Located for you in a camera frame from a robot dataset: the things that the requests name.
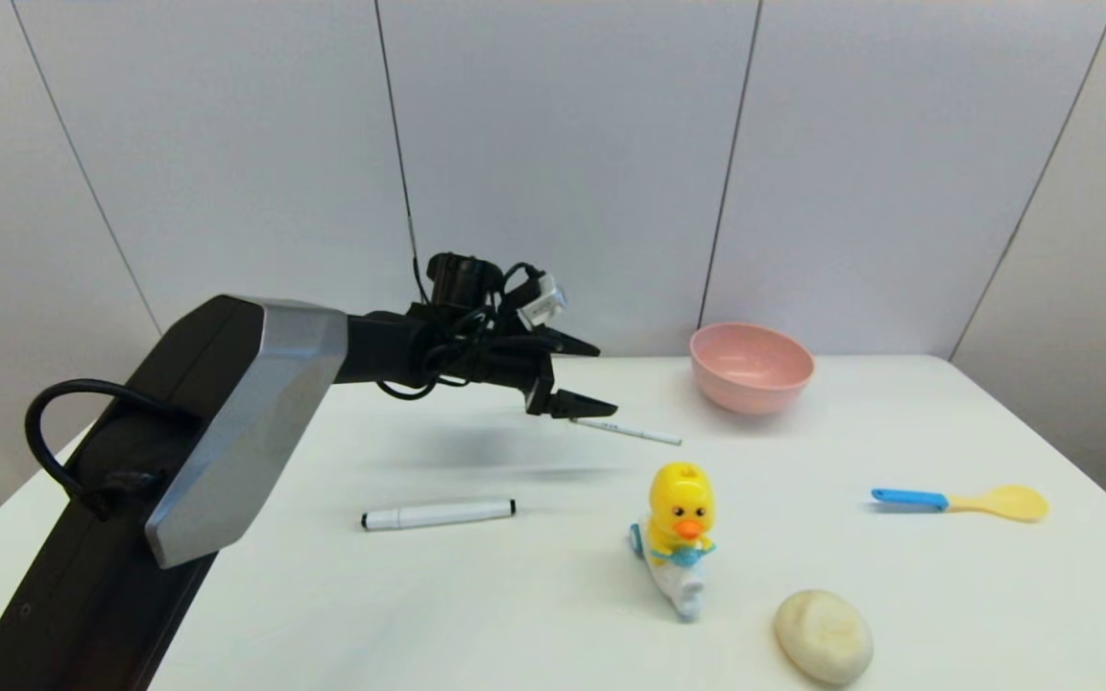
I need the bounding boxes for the thin white pen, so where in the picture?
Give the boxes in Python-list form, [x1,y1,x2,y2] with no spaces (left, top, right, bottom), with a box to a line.
[572,417,683,447]

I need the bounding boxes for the yellow duck scooter toy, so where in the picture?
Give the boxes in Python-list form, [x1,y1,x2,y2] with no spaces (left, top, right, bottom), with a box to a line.
[629,462,717,621]

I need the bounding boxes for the thick white marker black caps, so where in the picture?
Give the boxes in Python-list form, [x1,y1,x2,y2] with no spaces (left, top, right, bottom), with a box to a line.
[362,498,517,532]

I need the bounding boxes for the pink plastic bowl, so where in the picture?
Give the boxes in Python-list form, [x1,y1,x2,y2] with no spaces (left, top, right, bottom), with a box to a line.
[689,322,816,417]

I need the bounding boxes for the cream round bun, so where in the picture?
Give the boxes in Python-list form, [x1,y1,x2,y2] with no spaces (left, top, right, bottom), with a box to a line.
[773,588,875,686]

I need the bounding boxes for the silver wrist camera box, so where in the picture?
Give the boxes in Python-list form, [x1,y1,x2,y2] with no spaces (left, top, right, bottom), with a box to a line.
[517,275,567,328]

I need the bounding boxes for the thin black wrist cable bundle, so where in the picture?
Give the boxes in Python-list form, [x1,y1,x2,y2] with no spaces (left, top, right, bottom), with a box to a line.
[375,257,554,400]

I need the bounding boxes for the yellow spoon blue handle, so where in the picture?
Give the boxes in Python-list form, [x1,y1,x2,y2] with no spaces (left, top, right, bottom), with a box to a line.
[871,484,1050,524]

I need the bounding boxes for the thick black arm cable loop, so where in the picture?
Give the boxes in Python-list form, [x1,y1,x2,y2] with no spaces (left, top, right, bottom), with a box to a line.
[24,379,201,502]

